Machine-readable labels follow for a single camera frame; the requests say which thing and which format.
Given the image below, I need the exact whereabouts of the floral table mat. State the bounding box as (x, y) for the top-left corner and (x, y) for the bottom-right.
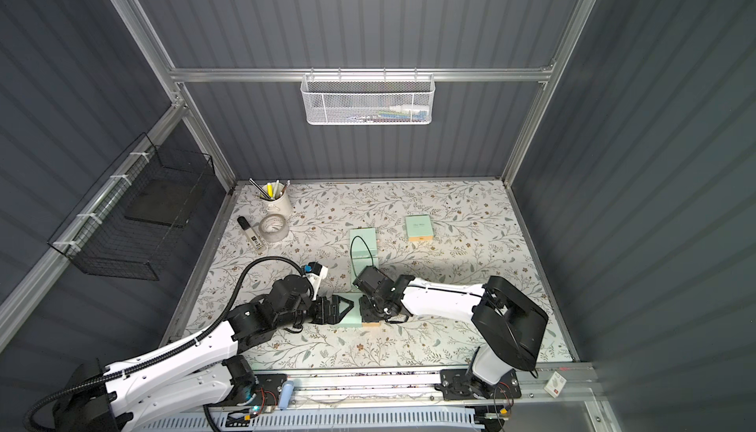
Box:
(167, 179), (575, 373)

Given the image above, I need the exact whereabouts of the white perforated front panel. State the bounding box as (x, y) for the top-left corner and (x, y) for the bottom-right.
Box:
(132, 406), (485, 432)

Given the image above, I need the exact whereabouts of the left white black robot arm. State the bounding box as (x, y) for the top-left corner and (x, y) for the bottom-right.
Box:
(41, 274), (354, 431)

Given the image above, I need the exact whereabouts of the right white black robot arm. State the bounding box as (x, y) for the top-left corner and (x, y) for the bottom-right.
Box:
(352, 266), (548, 387)

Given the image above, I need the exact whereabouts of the white wire wall basket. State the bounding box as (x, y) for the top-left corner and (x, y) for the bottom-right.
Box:
(300, 71), (436, 126)

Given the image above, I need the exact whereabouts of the blue cylinder on rail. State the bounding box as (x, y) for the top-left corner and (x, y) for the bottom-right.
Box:
(278, 380), (295, 410)

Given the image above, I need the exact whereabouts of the black marker pen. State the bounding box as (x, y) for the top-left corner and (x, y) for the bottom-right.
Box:
(237, 215), (264, 252)

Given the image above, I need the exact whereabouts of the black wire side basket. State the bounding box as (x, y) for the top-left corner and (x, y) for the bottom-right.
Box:
(48, 139), (216, 282)

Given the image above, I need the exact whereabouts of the mint jewelry box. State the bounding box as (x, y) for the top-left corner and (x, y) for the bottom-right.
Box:
(350, 227), (378, 259)
(337, 292), (381, 329)
(405, 215), (434, 242)
(350, 257), (379, 284)

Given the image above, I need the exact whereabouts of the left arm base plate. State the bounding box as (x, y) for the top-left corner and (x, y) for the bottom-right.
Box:
(209, 373), (289, 408)

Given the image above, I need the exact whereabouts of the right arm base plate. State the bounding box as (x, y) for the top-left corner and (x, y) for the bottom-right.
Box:
(434, 368), (522, 400)

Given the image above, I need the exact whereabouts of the white pen holder cup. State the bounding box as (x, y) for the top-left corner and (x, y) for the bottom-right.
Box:
(248, 178), (293, 219)

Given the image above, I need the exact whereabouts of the white square tag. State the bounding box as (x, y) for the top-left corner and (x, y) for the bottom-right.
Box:
(543, 371), (567, 399)

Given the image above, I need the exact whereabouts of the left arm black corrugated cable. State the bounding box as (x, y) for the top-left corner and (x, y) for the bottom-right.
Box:
(22, 256), (308, 432)

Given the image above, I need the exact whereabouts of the clear tape roll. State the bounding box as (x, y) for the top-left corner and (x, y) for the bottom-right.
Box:
(258, 213), (289, 244)

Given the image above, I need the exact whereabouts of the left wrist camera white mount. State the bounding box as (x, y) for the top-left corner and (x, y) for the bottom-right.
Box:
(303, 262), (329, 298)

